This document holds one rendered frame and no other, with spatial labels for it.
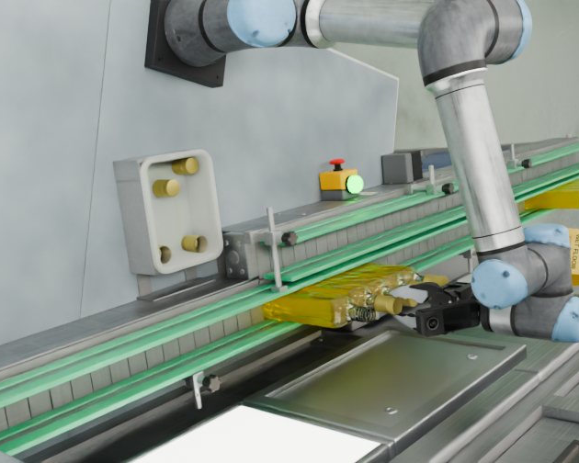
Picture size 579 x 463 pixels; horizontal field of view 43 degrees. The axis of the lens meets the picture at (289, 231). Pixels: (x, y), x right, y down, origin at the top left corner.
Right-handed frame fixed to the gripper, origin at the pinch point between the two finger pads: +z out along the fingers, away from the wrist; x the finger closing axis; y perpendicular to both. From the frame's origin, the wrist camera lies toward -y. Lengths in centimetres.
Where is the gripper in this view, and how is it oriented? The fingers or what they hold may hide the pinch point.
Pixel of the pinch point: (394, 305)
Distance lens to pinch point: 143.0
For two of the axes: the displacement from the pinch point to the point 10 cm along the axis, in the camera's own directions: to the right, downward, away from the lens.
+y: 6.6, -2.0, 7.2
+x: -1.2, -9.8, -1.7
